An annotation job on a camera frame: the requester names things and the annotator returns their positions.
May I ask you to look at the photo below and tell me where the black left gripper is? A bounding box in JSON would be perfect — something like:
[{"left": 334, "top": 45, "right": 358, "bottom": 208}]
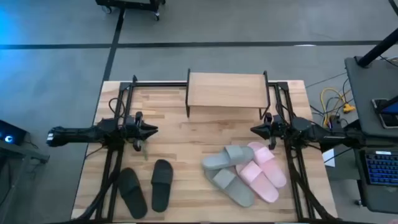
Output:
[{"left": 124, "top": 111, "right": 159, "bottom": 152}]

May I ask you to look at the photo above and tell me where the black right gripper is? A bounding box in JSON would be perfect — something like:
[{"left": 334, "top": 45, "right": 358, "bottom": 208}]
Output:
[{"left": 250, "top": 112, "right": 285, "bottom": 151}]

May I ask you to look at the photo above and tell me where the pink slide sandal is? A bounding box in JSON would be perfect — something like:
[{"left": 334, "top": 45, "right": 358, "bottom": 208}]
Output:
[
  {"left": 235, "top": 161, "right": 280, "bottom": 204},
  {"left": 247, "top": 141, "right": 288, "bottom": 189}
]

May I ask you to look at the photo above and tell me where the grey slide sandal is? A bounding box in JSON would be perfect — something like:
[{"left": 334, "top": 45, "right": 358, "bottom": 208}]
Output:
[
  {"left": 204, "top": 167, "right": 256, "bottom": 208},
  {"left": 201, "top": 144, "right": 256, "bottom": 171}
]

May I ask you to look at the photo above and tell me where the black slide sandal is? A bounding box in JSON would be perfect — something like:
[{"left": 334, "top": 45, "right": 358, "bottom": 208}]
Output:
[
  {"left": 117, "top": 167, "right": 149, "bottom": 220},
  {"left": 150, "top": 159, "right": 174, "bottom": 213}
]

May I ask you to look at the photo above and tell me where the white paper sheet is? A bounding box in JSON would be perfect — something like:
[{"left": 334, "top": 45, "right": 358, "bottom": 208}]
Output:
[{"left": 322, "top": 148, "right": 336, "bottom": 168}]

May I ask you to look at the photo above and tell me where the grey desk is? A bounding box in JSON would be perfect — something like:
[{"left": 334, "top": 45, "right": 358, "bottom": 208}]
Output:
[{"left": 344, "top": 55, "right": 398, "bottom": 138}]

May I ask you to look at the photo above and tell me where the grey side stand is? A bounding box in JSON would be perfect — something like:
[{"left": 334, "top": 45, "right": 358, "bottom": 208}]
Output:
[{"left": 0, "top": 142, "right": 50, "bottom": 224}]

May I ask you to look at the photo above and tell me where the phone with dark screen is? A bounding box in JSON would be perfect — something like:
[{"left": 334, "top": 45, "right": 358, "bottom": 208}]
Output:
[{"left": 371, "top": 97, "right": 398, "bottom": 129}]

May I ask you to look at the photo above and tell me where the laptop with blue-lit keyboard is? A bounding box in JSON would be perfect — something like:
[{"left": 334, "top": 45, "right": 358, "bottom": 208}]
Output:
[{"left": 355, "top": 147, "right": 398, "bottom": 213}]

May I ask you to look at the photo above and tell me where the black wheeled cart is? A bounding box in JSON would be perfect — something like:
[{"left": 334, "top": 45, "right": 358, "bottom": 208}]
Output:
[{"left": 95, "top": 0, "right": 167, "bottom": 22}]

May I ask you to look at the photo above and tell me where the black box with blue light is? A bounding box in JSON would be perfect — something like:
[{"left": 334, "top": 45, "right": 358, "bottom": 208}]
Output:
[{"left": 0, "top": 119, "right": 27, "bottom": 146}]

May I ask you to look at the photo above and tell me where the black pole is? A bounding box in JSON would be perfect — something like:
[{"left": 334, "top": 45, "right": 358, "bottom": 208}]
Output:
[{"left": 356, "top": 27, "right": 398, "bottom": 68}]

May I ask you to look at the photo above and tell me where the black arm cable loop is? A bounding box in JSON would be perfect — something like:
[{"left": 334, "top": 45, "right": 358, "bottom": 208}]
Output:
[{"left": 108, "top": 97, "right": 126, "bottom": 119}]

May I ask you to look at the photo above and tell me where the black aluminium table frame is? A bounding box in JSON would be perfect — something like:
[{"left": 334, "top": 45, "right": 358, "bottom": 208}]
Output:
[{"left": 72, "top": 74, "right": 343, "bottom": 224}]

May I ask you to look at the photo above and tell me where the wooden shelf with black frame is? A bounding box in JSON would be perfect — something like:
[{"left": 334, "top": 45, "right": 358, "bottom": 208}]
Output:
[{"left": 185, "top": 68, "right": 271, "bottom": 121}]

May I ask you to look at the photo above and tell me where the yellow cable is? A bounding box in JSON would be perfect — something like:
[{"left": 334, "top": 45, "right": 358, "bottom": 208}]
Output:
[{"left": 320, "top": 87, "right": 356, "bottom": 126}]

